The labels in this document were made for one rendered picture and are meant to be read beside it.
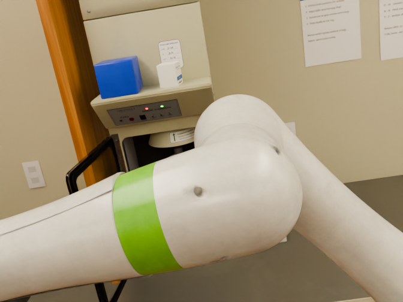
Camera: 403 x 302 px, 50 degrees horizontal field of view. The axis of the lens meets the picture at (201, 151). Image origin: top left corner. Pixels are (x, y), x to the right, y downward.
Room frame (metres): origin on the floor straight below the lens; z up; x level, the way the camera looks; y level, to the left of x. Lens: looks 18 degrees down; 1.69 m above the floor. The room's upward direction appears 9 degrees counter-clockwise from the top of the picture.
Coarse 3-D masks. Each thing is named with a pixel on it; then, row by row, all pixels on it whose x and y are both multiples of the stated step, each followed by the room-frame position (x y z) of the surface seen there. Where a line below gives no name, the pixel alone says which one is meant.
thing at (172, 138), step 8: (192, 128) 1.28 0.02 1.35; (152, 136) 1.29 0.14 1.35; (160, 136) 1.27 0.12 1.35; (168, 136) 1.26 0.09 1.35; (176, 136) 1.25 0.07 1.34; (184, 136) 1.26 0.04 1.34; (192, 136) 1.27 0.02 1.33; (152, 144) 1.28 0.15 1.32; (160, 144) 1.26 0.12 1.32; (168, 144) 1.25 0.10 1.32; (176, 144) 1.24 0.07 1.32
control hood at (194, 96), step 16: (192, 80) 1.20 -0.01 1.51; (208, 80) 1.15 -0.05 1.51; (128, 96) 1.12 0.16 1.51; (144, 96) 1.12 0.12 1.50; (160, 96) 1.12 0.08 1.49; (176, 96) 1.13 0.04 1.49; (192, 96) 1.13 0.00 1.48; (208, 96) 1.14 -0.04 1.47; (96, 112) 1.15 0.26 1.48; (192, 112) 1.19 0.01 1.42
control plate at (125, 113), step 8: (144, 104) 1.14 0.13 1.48; (152, 104) 1.14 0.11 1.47; (160, 104) 1.15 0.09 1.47; (168, 104) 1.15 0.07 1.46; (176, 104) 1.15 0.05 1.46; (112, 112) 1.15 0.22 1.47; (120, 112) 1.16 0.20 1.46; (128, 112) 1.16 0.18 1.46; (136, 112) 1.16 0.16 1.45; (144, 112) 1.17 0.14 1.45; (152, 112) 1.17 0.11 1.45; (160, 112) 1.17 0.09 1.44; (168, 112) 1.18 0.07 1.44; (176, 112) 1.18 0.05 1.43; (128, 120) 1.19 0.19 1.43; (136, 120) 1.19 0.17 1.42; (144, 120) 1.20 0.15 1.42
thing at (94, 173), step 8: (104, 152) 1.14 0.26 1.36; (112, 152) 1.20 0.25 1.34; (96, 160) 1.08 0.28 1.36; (104, 160) 1.13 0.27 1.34; (112, 160) 1.18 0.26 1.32; (72, 168) 0.96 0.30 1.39; (88, 168) 1.03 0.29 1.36; (96, 168) 1.07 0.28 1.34; (104, 168) 1.12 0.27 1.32; (112, 168) 1.17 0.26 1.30; (80, 176) 0.98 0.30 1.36; (88, 176) 1.02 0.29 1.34; (96, 176) 1.06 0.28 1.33; (104, 176) 1.11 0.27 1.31; (80, 184) 0.97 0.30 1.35; (88, 184) 1.01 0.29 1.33; (120, 280) 1.05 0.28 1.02; (96, 288) 0.92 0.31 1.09; (112, 288) 0.99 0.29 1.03; (112, 296) 0.98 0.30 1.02
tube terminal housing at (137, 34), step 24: (96, 24) 1.24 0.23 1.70; (120, 24) 1.23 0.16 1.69; (144, 24) 1.23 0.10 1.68; (168, 24) 1.23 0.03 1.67; (192, 24) 1.22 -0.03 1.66; (96, 48) 1.24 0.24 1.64; (120, 48) 1.24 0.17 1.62; (144, 48) 1.23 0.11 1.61; (192, 48) 1.22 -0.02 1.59; (144, 72) 1.23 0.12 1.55; (192, 72) 1.22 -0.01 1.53; (168, 120) 1.23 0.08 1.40; (192, 120) 1.23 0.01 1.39
